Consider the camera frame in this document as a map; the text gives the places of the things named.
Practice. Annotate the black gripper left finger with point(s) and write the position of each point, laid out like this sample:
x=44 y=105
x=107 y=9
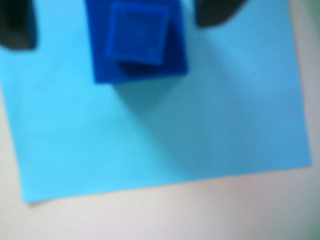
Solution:
x=16 y=22

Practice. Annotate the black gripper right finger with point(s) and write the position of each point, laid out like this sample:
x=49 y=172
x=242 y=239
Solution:
x=215 y=11

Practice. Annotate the tiny blue cube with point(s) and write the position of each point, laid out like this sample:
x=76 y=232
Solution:
x=137 y=32

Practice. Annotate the small blue cube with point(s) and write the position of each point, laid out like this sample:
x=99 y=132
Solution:
x=100 y=57

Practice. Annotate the light blue paper square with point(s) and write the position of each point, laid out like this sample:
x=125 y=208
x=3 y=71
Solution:
x=175 y=137

